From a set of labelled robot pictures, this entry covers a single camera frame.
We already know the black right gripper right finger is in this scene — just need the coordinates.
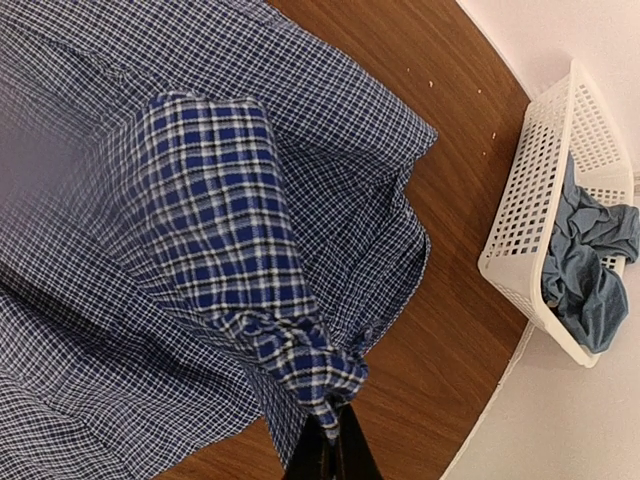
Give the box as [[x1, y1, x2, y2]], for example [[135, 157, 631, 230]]
[[335, 404, 383, 480]]

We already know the white plastic laundry basket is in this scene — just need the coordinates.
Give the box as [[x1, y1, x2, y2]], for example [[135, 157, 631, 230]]
[[477, 59, 634, 368]]

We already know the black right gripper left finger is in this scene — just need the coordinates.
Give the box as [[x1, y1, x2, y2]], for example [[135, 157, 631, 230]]
[[285, 416, 337, 480]]

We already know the blue grey cloth in basket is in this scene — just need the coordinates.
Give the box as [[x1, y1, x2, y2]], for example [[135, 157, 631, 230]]
[[541, 157, 639, 354]]

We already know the blue checked shirt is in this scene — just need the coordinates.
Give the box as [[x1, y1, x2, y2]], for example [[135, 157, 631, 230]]
[[1, 1, 437, 479]]

